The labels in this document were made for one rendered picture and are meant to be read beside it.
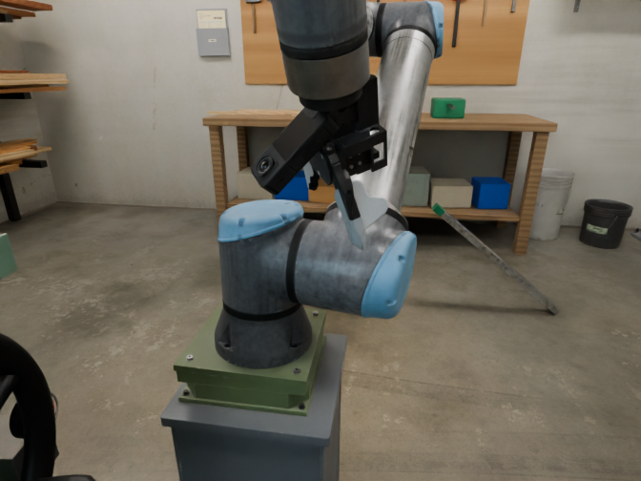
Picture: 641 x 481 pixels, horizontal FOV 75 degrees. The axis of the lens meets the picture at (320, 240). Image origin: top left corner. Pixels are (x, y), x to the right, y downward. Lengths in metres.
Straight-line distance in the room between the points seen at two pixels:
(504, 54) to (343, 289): 2.93
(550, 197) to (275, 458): 2.83
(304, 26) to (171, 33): 3.39
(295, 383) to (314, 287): 0.18
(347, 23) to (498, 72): 3.04
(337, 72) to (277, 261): 0.35
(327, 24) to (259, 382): 0.58
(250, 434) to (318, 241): 0.36
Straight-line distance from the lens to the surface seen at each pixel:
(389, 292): 0.65
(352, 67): 0.45
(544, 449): 1.66
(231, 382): 0.81
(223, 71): 3.62
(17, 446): 0.80
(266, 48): 3.49
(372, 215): 0.54
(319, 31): 0.42
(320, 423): 0.80
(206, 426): 0.83
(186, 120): 3.78
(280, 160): 0.49
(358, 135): 0.51
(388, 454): 1.51
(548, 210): 3.38
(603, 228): 3.44
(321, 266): 0.66
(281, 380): 0.77
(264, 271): 0.70
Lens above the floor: 1.11
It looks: 21 degrees down
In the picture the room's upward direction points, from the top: straight up
